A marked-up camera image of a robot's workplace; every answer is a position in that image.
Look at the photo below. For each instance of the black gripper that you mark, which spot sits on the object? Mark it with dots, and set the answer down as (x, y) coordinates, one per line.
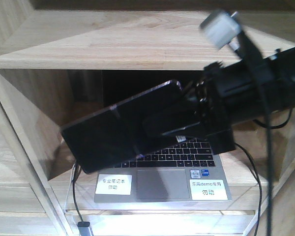
(221, 97)

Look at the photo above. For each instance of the wooden shelf unit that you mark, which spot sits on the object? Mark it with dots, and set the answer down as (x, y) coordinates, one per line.
(40, 40)

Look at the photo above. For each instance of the black smartphone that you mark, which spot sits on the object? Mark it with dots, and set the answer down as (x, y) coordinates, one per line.
(141, 124)

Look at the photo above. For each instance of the white paper label right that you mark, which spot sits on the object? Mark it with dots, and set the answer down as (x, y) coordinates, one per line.
(208, 190)

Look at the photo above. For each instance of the grey usb hub adapter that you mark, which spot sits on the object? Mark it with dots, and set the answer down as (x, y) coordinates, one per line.
(84, 228)

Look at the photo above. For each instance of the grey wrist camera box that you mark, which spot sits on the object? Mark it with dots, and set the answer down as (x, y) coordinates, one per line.
(220, 28)

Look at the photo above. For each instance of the white paper label left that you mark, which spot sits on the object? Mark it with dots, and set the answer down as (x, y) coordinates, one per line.
(114, 184)

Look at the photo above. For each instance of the grey open laptop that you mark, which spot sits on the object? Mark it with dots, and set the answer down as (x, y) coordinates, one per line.
(163, 175)

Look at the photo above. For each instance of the white paper label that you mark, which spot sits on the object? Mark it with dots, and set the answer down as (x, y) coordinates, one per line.
(114, 184)
(208, 190)

